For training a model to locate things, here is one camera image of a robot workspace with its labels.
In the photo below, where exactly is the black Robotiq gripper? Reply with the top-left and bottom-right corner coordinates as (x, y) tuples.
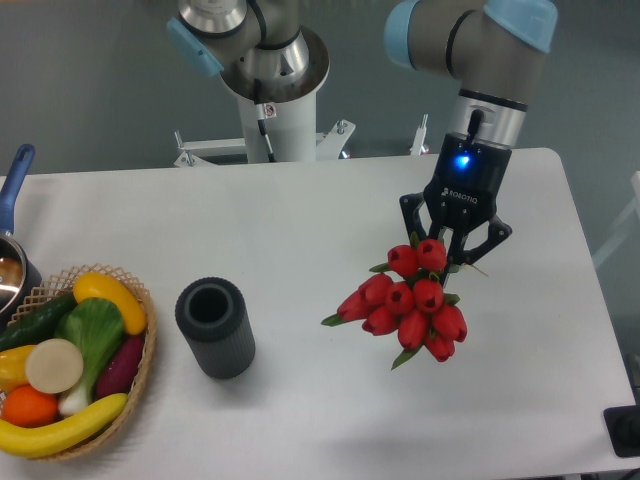
(399, 134), (512, 264)

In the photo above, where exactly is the red tulip bouquet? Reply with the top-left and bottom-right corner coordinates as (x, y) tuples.
(321, 232), (468, 369)

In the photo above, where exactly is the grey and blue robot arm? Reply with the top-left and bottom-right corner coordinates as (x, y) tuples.
(166, 1), (558, 268)

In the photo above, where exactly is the dark grey ribbed vase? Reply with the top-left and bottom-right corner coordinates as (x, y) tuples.
(175, 277), (256, 380)

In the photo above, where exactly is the black device at table edge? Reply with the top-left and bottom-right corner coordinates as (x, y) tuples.
(603, 405), (639, 458)

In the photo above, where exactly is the purple sweet potato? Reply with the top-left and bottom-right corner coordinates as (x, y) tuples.
(95, 336), (144, 399)

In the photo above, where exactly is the yellow squash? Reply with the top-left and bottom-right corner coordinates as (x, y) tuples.
(72, 271), (147, 336)

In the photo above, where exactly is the green bok choy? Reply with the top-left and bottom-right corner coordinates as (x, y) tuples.
(54, 298), (124, 417)

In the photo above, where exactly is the woven wicker basket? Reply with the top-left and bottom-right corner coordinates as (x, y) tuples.
(1, 264), (156, 460)

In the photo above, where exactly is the dark green cucumber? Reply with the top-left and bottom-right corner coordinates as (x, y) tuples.
(1, 292), (77, 351)

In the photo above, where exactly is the beige round slice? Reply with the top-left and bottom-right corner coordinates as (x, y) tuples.
(25, 338), (84, 394)

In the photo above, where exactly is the yellow bell pepper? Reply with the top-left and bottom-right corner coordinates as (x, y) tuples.
(0, 345), (35, 392)

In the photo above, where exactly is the orange fruit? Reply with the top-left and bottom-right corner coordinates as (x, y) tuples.
(1, 385), (58, 428)

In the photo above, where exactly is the yellow banana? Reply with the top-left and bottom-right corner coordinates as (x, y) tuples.
(1, 393), (128, 459)

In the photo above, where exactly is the white frame at right edge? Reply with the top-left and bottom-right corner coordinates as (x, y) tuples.
(592, 171), (639, 270)

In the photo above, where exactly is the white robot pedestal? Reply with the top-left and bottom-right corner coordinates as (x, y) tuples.
(237, 93), (316, 164)

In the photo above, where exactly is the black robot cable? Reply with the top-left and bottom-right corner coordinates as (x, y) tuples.
(252, 79), (278, 163)

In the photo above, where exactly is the metal table clamp bracket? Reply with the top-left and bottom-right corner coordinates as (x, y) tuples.
(173, 119), (356, 167)

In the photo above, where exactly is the blue handled saucepan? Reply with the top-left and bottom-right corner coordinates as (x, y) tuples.
(1, 144), (41, 331)

